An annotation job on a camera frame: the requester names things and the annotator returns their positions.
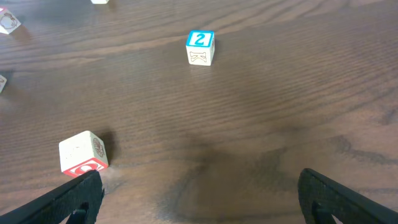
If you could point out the blue number 2 block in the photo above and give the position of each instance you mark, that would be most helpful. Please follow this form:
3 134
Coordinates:
200 47

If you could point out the white block red side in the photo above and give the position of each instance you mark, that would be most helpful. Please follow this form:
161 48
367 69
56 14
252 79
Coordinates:
81 153

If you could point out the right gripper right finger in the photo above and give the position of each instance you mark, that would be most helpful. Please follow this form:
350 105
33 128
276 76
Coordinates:
322 200

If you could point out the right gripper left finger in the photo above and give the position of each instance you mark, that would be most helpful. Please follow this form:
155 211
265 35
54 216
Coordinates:
78 201

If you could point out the blue picture block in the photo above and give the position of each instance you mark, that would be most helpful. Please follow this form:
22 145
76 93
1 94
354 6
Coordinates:
3 81

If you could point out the blue letter P block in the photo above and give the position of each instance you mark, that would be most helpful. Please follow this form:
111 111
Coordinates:
99 1

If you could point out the red letter A block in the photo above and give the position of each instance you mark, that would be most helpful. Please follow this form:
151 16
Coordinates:
8 21

